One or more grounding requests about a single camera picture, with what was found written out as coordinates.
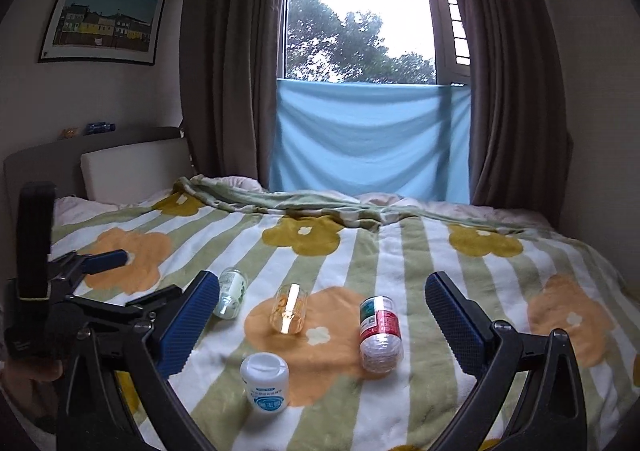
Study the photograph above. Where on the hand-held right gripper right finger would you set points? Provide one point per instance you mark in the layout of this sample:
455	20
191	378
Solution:
456	326

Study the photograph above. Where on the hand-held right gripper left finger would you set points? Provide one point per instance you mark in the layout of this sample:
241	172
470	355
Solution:
189	323

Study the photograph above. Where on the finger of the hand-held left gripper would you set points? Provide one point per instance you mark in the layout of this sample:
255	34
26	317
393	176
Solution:
135	309
107	259

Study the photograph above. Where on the clear cup with green label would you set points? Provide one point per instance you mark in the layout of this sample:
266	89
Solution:
231	292

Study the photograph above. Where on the clear cup with red label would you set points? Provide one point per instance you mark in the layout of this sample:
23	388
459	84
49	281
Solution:
380	331

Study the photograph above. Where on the white cup with blue label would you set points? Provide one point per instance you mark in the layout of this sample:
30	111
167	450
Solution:
265	381

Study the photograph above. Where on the clear glass cup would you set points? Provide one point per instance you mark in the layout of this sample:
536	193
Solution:
287	308

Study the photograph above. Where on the person's left hand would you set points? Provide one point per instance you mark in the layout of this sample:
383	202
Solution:
27	386

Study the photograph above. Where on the grey bed headboard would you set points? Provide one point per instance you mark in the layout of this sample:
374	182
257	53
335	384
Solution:
45	151

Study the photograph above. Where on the white cushion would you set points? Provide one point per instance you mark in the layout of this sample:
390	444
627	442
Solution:
135	168

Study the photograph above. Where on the small amber jar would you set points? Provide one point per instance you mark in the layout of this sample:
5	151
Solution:
70	132

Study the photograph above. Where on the flower print striped blanket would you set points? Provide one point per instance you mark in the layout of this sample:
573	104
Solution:
350	271

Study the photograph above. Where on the small blue bottle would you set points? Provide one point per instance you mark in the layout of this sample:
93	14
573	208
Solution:
100	127

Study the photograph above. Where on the light blue cloth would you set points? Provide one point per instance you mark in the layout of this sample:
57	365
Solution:
365	136

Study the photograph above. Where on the brown curtain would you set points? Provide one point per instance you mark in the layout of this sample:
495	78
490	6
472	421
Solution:
235	56
510	81

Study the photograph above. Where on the window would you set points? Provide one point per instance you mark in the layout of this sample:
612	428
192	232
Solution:
360	6

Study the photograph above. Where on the framed wall picture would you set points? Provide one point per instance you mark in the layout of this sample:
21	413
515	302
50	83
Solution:
102	18

